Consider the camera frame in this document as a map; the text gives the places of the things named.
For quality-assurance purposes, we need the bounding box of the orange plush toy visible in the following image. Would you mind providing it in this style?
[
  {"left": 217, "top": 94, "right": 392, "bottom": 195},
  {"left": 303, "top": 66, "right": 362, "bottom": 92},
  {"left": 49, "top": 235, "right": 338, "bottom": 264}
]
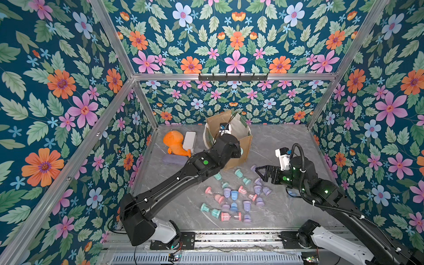
[{"left": 163, "top": 130, "right": 192, "bottom": 157}]

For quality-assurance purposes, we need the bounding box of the pink hourglass front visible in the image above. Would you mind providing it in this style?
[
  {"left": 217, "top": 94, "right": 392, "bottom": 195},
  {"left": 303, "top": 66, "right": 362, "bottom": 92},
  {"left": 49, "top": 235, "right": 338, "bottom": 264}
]
[{"left": 221, "top": 212, "right": 242, "bottom": 222}]

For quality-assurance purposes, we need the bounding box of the purple hourglass right pair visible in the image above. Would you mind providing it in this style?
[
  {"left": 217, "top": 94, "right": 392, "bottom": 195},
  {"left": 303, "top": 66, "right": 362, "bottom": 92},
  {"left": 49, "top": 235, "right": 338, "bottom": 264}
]
[{"left": 254, "top": 185, "right": 272, "bottom": 196}]

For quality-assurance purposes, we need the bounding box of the teal hourglass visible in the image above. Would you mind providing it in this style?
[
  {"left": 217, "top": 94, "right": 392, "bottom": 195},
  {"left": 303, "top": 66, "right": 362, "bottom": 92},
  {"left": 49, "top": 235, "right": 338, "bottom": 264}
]
[
  {"left": 214, "top": 173, "right": 222, "bottom": 181},
  {"left": 234, "top": 168, "right": 252, "bottom": 185},
  {"left": 201, "top": 203, "right": 221, "bottom": 219}
]

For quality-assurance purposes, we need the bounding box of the purple hourglass front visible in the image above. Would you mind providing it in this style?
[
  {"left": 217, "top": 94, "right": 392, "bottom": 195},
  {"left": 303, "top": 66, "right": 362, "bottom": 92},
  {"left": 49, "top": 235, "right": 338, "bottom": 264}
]
[{"left": 243, "top": 201, "right": 252, "bottom": 223}]

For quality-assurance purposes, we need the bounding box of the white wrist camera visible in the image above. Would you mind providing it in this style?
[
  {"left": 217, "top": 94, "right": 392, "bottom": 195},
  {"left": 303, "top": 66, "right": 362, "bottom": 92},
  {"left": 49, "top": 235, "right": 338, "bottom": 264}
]
[
  {"left": 275, "top": 148, "right": 291, "bottom": 171},
  {"left": 219, "top": 123, "right": 232, "bottom": 135}
]

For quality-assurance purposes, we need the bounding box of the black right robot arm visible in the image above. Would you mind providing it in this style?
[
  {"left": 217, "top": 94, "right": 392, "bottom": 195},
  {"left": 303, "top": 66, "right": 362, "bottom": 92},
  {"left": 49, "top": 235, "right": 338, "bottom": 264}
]
[{"left": 255, "top": 156, "right": 424, "bottom": 265}]

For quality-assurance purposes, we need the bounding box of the white rectangular box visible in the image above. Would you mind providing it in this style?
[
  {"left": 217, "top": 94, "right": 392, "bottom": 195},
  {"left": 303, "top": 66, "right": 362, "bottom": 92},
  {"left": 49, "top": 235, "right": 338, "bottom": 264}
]
[{"left": 183, "top": 131, "right": 197, "bottom": 152}]

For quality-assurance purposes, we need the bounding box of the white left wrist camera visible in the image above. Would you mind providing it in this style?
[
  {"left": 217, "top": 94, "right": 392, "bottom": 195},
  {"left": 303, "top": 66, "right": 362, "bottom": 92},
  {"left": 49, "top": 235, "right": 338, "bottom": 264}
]
[{"left": 219, "top": 123, "right": 232, "bottom": 135}]

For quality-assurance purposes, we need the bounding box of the blue hourglass centre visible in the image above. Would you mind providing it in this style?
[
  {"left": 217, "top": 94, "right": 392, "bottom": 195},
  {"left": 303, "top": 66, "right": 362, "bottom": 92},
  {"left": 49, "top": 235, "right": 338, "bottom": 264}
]
[{"left": 230, "top": 190, "right": 239, "bottom": 212}]

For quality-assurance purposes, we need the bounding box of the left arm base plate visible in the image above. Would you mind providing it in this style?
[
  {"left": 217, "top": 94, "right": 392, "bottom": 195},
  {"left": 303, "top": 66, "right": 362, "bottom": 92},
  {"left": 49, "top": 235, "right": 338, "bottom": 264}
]
[{"left": 150, "top": 231, "right": 196, "bottom": 251}]

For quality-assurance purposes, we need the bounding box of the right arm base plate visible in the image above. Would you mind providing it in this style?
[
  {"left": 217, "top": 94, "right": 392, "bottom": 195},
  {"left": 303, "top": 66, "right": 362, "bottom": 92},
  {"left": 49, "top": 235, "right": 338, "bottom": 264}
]
[{"left": 278, "top": 220, "right": 321, "bottom": 249}]

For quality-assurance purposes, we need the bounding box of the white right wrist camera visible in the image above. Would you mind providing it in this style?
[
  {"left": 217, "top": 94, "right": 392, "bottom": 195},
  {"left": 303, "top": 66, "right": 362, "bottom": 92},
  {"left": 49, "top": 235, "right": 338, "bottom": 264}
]
[{"left": 275, "top": 148, "right": 291, "bottom": 171}]

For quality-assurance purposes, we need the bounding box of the pink hourglass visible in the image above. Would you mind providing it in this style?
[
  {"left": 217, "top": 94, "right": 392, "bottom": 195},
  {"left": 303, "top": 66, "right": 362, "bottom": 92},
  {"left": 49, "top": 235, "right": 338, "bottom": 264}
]
[
  {"left": 221, "top": 212, "right": 242, "bottom": 222},
  {"left": 205, "top": 186, "right": 225, "bottom": 204},
  {"left": 237, "top": 185, "right": 258, "bottom": 202}
]

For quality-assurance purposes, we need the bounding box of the black hook rail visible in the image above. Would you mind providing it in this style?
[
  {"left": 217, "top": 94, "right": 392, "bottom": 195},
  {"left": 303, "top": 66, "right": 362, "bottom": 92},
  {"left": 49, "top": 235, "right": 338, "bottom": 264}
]
[{"left": 198, "top": 73, "right": 268, "bottom": 82}]

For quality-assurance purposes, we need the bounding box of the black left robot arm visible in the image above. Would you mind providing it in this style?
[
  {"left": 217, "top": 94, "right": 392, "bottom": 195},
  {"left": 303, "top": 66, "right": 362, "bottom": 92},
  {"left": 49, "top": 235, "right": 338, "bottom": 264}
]
[{"left": 119, "top": 134, "right": 241, "bottom": 248}]

